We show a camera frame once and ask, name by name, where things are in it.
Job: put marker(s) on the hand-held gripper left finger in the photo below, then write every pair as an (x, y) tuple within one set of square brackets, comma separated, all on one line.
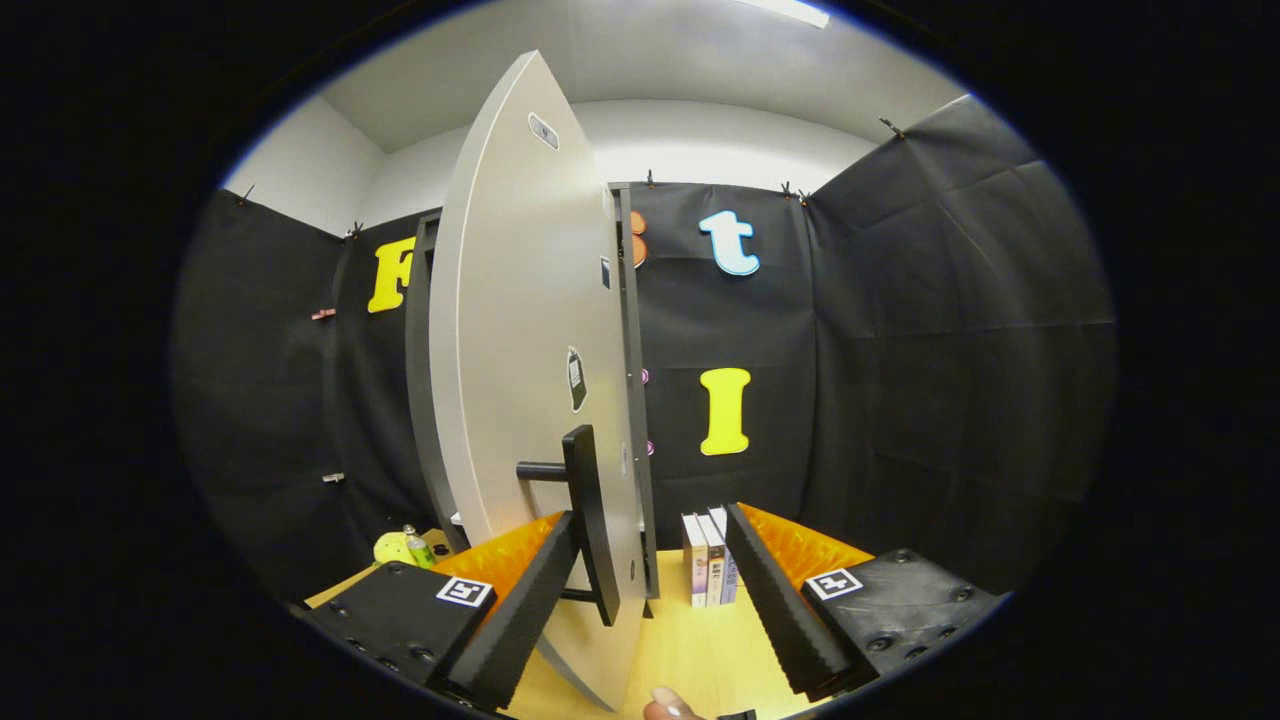
[(525, 600)]

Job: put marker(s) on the cream spine book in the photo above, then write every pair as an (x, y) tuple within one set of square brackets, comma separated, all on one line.
[(694, 560)]

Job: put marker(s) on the green bottle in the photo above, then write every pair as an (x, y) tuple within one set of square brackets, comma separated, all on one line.
[(420, 550)]

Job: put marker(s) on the grey shoe cabinet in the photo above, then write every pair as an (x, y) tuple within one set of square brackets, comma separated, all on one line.
[(418, 350)]

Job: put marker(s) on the long ceiling light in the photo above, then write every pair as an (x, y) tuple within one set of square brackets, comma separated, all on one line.
[(790, 10)]

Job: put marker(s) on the beige shoe cabinet door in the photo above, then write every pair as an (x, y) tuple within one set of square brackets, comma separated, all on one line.
[(510, 300)]

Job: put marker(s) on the blue spine book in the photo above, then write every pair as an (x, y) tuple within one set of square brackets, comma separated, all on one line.
[(729, 575)]

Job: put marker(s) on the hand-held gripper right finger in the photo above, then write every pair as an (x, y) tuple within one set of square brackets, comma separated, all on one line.
[(780, 600)]

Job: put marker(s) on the white dark label book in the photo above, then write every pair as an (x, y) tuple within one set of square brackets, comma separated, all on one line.
[(714, 565)]

